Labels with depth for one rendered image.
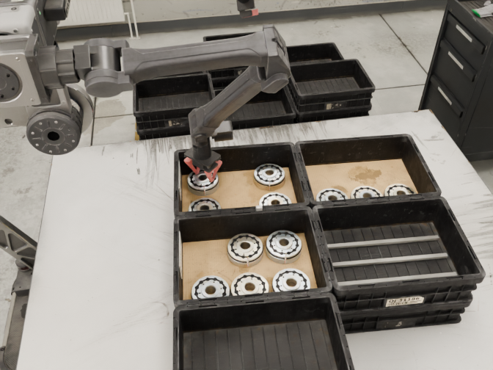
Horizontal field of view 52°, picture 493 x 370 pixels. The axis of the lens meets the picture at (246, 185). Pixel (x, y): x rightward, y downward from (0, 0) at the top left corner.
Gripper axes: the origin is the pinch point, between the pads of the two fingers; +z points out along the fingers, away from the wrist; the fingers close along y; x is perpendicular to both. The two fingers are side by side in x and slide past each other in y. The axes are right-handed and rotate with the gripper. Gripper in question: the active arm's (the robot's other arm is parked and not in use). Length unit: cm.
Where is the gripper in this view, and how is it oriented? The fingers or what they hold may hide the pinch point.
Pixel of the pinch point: (205, 175)
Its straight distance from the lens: 166.5
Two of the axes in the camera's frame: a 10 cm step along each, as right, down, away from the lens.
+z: 0.2, 7.2, 7.0
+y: -8.0, -4.1, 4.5
